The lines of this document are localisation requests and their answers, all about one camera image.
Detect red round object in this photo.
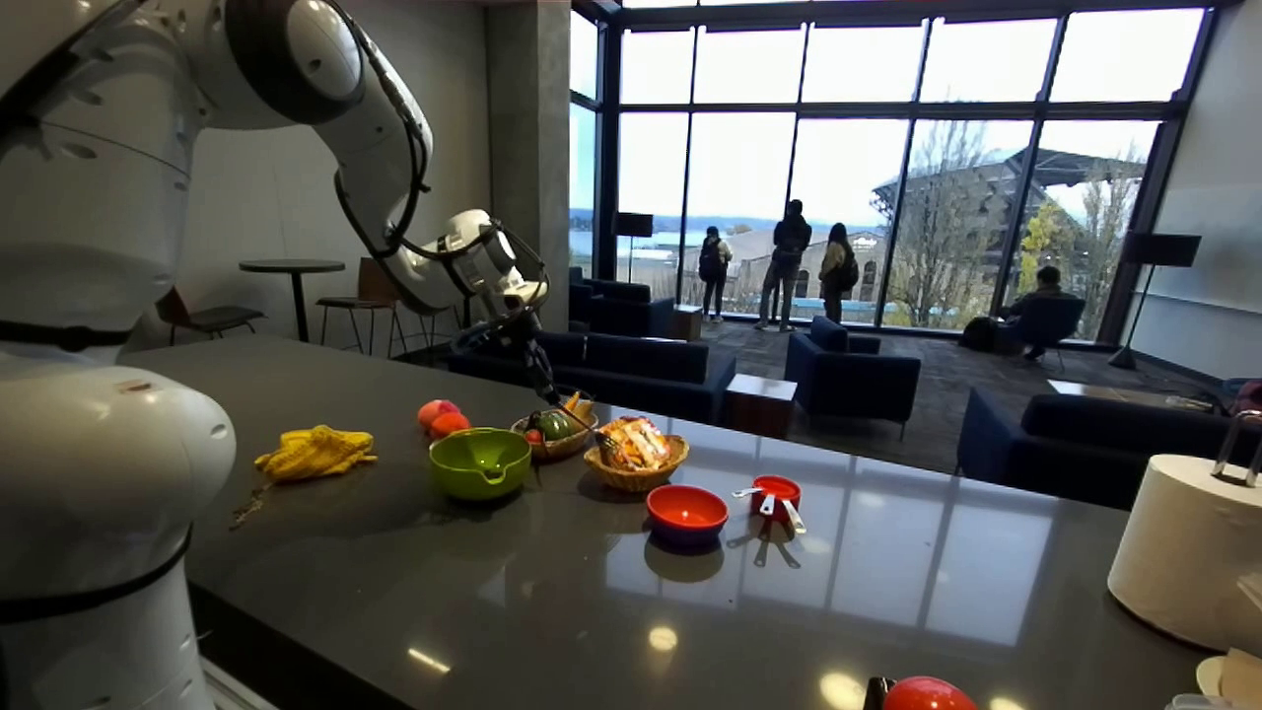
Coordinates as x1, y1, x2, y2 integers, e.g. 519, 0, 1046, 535
881, 667, 980, 710

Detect white plate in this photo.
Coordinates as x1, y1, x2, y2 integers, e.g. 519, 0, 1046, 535
1191, 641, 1262, 710

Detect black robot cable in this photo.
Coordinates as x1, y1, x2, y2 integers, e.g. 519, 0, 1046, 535
328, 10, 548, 310

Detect seated person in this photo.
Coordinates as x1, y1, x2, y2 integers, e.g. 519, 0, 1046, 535
1001, 261, 1088, 353

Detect short standing person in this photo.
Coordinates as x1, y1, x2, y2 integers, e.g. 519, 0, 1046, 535
694, 220, 737, 325

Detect standing person in dark coat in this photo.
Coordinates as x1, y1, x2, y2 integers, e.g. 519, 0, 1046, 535
817, 216, 862, 325

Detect red orange toy fruit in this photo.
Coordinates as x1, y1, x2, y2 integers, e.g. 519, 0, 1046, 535
415, 393, 474, 440

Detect dark sofa with low back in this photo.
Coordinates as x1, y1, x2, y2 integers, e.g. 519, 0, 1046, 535
957, 385, 1242, 507

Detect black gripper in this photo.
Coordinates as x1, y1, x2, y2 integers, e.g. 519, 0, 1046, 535
464, 301, 565, 398

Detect long dark blue sofa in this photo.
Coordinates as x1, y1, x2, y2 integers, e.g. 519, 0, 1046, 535
448, 325, 741, 427

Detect round cafe table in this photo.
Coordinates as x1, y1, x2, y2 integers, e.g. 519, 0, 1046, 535
238, 257, 346, 345

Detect tall standing person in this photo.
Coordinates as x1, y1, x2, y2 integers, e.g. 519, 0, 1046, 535
766, 198, 817, 332

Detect green bowl with handle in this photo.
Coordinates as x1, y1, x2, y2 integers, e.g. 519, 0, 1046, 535
426, 421, 536, 506

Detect wicker basket with toy vegetables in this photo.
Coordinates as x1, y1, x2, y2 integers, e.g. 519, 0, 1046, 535
503, 391, 604, 464

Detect dark blue armchair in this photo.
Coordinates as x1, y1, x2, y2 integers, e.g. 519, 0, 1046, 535
779, 310, 927, 427

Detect small square side table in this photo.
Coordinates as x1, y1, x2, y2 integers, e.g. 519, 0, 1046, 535
721, 372, 802, 436

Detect white paper towel roll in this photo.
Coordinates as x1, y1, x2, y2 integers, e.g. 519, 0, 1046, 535
1103, 444, 1262, 650

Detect small red cup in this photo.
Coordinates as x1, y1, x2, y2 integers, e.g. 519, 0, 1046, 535
744, 469, 803, 529

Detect dark armchair by window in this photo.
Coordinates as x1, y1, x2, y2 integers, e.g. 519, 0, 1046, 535
568, 276, 660, 333

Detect black speaker on stand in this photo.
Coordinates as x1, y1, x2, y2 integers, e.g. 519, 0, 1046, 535
1107, 227, 1207, 372

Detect red bowl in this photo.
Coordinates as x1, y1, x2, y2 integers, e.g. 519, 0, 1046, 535
644, 478, 728, 544

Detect wicker basket with bread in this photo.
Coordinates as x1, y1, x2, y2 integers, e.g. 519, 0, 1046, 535
574, 412, 694, 496

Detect dark low chair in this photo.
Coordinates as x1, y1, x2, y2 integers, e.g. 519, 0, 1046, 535
154, 289, 267, 341

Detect toy bread pieces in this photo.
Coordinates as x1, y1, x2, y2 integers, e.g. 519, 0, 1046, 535
599, 412, 679, 471

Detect wooden chair with metal legs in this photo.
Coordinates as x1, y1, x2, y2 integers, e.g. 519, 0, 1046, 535
313, 257, 405, 353

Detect yellow cloth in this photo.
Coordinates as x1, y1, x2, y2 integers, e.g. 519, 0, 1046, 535
253, 419, 381, 485

